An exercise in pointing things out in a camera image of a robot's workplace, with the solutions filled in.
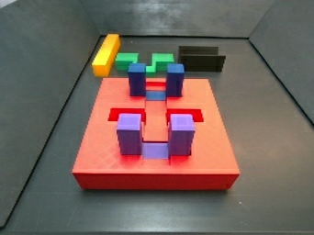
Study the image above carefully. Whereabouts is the yellow long block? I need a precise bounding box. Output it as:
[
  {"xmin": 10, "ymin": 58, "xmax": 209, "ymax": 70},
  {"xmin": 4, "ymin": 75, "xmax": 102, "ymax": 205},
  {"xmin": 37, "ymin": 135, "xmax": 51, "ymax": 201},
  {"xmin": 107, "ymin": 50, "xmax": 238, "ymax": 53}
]
[{"xmin": 93, "ymin": 34, "xmax": 121, "ymax": 77}]

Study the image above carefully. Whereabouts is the red board with slots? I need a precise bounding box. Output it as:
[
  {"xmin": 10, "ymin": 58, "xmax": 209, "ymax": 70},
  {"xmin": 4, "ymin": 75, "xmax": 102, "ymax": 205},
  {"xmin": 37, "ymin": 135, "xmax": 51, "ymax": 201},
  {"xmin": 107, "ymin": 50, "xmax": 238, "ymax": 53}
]
[{"xmin": 73, "ymin": 78, "xmax": 241, "ymax": 190}]

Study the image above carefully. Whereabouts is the purple U block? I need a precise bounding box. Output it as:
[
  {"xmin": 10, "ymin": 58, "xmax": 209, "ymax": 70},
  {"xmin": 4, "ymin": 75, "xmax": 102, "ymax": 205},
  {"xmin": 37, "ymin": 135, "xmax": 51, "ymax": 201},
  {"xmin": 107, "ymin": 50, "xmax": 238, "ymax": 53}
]
[{"xmin": 117, "ymin": 113, "xmax": 196, "ymax": 160}]

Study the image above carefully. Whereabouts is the dark blue U block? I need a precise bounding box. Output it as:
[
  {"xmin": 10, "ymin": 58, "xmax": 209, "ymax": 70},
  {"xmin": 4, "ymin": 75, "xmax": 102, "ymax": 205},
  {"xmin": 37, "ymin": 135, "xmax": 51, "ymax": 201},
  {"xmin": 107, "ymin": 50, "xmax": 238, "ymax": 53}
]
[{"xmin": 127, "ymin": 63, "xmax": 186, "ymax": 97}]

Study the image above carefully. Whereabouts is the green zigzag block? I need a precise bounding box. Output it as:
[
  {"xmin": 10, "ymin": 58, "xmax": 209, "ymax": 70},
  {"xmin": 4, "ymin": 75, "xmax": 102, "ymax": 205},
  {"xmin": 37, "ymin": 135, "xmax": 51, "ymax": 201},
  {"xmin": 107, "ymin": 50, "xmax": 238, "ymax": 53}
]
[{"xmin": 114, "ymin": 52, "xmax": 174, "ymax": 76}]

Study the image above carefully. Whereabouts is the black bracket holder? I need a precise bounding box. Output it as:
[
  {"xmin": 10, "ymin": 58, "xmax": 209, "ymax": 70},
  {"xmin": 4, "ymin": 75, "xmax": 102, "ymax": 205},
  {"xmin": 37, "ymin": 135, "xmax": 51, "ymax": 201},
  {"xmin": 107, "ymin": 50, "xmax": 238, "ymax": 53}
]
[{"xmin": 178, "ymin": 46, "xmax": 226, "ymax": 73}]

